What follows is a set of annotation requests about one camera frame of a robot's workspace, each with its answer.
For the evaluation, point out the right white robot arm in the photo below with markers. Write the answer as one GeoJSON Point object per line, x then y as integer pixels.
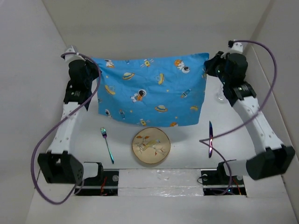
{"type": "Point", "coordinates": [272, 156]}

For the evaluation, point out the iridescent knife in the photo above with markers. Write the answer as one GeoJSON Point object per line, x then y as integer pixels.
{"type": "Point", "coordinates": [211, 136]}

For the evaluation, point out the round bird-pattern plate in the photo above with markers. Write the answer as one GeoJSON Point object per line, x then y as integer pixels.
{"type": "Point", "coordinates": [151, 145]}

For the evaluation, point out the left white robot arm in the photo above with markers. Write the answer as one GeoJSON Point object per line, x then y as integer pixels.
{"type": "Point", "coordinates": [58, 164]}

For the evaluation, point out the clear drinking glass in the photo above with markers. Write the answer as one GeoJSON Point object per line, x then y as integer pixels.
{"type": "Point", "coordinates": [220, 95]}

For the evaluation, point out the blue space-print cloth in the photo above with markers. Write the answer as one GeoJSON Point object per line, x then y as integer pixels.
{"type": "Point", "coordinates": [162, 92]}

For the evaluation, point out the iridescent fork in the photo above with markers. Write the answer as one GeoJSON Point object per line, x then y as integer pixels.
{"type": "Point", "coordinates": [104, 135]}

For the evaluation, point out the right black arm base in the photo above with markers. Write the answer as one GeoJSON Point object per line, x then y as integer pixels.
{"type": "Point", "coordinates": [215, 181]}

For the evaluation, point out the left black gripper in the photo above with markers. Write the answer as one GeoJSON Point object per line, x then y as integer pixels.
{"type": "Point", "coordinates": [94, 67]}

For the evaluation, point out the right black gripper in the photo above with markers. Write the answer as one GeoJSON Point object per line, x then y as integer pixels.
{"type": "Point", "coordinates": [210, 64]}

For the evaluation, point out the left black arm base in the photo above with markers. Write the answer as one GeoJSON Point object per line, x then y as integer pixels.
{"type": "Point", "coordinates": [98, 181]}

